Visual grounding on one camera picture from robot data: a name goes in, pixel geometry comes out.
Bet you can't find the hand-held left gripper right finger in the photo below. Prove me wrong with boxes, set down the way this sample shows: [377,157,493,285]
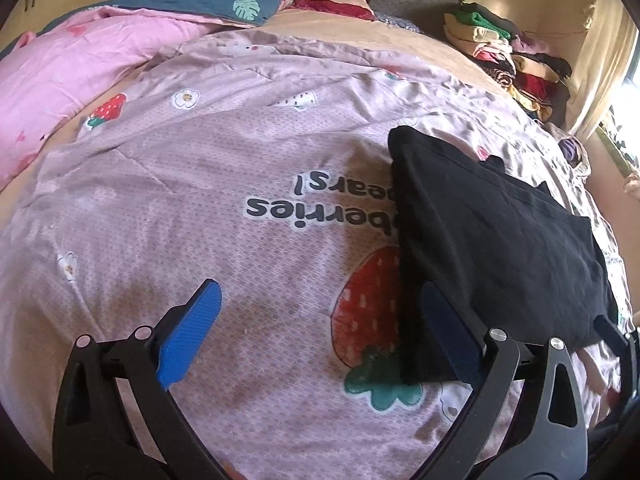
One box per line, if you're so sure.
[415,281,588,480]

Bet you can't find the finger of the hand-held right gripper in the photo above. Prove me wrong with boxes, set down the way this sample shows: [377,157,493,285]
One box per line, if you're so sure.
[594,314,630,361]

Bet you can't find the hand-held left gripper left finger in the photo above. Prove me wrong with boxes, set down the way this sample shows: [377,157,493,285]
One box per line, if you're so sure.
[52,278,228,480]

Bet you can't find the black T-shirt with orange patches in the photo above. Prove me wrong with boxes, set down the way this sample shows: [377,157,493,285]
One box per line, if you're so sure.
[387,125,619,386]

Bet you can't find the pile of folded clothes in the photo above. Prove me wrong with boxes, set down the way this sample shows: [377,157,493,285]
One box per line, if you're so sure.
[444,2,572,122]

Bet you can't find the pink strawberry printed blanket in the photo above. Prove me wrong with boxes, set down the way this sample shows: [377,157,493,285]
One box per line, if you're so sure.
[0,27,633,480]

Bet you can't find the purple cloth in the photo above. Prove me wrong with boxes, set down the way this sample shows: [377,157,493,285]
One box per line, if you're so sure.
[557,135,592,170]

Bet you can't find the window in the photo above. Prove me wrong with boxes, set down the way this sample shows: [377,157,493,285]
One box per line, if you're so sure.
[597,60,640,183]

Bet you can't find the cream curtain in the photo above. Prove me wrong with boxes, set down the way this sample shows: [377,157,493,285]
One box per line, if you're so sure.
[567,0,638,142]

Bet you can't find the bright pink quilt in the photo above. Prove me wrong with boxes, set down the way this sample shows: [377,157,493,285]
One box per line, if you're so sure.
[0,5,228,191]

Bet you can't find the beige bed sheet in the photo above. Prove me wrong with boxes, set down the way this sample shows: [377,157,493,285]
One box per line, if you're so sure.
[265,10,506,96]

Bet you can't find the red cloth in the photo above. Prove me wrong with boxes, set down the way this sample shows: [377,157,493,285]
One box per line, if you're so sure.
[290,0,377,22]

